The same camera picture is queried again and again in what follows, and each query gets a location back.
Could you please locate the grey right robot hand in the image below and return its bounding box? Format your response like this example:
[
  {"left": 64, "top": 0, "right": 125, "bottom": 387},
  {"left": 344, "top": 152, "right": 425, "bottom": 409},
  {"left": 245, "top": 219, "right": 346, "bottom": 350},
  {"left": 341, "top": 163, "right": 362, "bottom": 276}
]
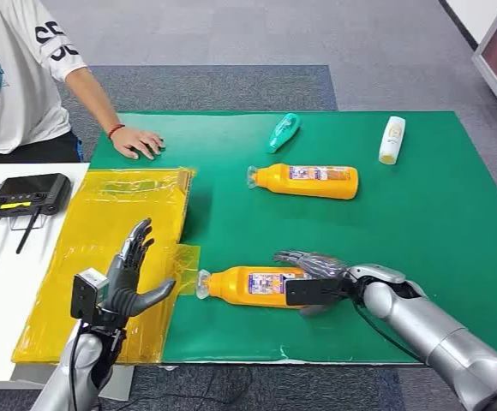
[{"left": 273, "top": 250, "right": 359, "bottom": 318}]

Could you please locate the person's hand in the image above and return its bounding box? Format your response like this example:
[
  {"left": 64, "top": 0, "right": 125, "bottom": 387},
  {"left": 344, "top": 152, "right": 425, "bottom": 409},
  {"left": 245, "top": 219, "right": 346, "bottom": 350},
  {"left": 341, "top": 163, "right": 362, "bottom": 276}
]
[{"left": 111, "top": 125, "right": 166, "bottom": 161}]

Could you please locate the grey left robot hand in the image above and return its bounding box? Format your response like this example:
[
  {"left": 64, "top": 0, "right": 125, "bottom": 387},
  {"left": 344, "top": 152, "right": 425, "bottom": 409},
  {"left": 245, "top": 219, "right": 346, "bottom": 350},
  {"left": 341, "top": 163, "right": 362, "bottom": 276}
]
[{"left": 102, "top": 217, "right": 177, "bottom": 329}]

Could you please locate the orange bottle with clear cap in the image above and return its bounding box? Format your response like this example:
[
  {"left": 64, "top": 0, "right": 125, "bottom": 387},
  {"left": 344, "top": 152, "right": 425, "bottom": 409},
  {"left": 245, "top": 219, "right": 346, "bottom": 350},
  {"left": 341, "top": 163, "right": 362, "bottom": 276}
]
[
  {"left": 246, "top": 163, "right": 359, "bottom": 201},
  {"left": 196, "top": 265, "right": 314, "bottom": 311}
]

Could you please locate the teal plastic bottle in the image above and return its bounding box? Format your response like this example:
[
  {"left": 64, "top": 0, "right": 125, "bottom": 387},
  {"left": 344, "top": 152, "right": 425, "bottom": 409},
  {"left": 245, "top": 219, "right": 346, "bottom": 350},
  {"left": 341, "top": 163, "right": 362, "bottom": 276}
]
[{"left": 267, "top": 112, "right": 301, "bottom": 155}]

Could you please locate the white plastic bottle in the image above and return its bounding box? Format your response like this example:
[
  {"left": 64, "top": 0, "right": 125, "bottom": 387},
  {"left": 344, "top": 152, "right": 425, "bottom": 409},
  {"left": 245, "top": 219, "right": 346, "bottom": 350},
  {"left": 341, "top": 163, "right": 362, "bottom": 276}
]
[{"left": 378, "top": 116, "right": 406, "bottom": 166}]

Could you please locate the yellow plastic sheet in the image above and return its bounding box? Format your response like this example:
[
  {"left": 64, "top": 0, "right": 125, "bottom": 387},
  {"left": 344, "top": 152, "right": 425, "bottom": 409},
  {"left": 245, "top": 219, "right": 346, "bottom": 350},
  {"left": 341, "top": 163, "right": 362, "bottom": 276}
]
[{"left": 11, "top": 167, "right": 201, "bottom": 366}]

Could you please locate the green table mat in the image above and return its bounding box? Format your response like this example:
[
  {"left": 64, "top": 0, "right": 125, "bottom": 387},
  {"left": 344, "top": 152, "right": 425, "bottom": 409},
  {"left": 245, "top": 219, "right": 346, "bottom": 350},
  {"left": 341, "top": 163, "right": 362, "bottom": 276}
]
[{"left": 88, "top": 110, "right": 497, "bottom": 366}]

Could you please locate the black controller with antennas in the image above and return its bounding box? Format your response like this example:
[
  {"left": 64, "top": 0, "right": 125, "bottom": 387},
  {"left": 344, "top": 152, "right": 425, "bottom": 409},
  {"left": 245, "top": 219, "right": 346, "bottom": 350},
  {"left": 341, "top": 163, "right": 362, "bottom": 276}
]
[{"left": 0, "top": 173, "right": 73, "bottom": 255}]

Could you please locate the person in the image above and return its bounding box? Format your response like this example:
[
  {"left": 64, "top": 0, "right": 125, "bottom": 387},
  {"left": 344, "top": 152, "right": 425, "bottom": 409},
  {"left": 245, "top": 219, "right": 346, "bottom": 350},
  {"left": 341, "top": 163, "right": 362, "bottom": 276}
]
[{"left": 0, "top": 0, "right": 166, "bottom": 165}]

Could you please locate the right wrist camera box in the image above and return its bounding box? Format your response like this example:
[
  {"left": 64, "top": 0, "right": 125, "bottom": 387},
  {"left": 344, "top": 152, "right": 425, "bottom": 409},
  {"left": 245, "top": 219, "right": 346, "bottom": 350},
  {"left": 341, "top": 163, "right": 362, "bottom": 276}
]
[{"left": 285, "top": 277, "right": 347, "bottom": 308}]

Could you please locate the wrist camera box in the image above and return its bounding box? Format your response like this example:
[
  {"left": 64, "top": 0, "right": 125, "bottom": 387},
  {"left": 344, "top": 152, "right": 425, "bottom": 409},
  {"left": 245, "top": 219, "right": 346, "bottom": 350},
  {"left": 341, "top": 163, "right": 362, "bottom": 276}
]
[
  {"left": 285, "top": 277, "right": 347, "bottom": 308},
  {"left": 70, "top": 268, "right": 110, "bottom": 325}
]

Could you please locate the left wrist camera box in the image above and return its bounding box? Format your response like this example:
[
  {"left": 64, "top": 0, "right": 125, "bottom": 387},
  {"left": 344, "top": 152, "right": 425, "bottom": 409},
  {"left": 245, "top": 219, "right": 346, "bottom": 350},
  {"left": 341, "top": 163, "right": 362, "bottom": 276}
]
[{"left": 70, "top": 268, "right": 110, "bottom": 325}]

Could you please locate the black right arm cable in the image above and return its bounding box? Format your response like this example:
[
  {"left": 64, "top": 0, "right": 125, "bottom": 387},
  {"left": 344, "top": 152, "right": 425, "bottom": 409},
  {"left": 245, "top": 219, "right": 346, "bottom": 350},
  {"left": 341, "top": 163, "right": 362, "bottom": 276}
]
[{"left": 350, "top": 297, "right": 425, "bottom": 364}]

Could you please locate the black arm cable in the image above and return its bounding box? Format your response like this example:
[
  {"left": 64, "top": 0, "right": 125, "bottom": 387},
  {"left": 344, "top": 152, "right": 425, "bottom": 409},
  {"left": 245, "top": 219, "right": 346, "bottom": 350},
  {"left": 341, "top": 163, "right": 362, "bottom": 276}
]
[
  {"left": 68, "top": 322, "right": 82, "bottom": 411},
  {"left": 350, "top": 297, "right": 425, "bottom": 364}
]

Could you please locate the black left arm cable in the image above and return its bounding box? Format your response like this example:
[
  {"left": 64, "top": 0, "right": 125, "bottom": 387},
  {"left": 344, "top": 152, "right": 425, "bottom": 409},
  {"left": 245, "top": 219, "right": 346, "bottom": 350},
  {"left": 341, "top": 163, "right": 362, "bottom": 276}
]
[{"left": 68, "top": 322, "right": 82, "bottom": 411}]

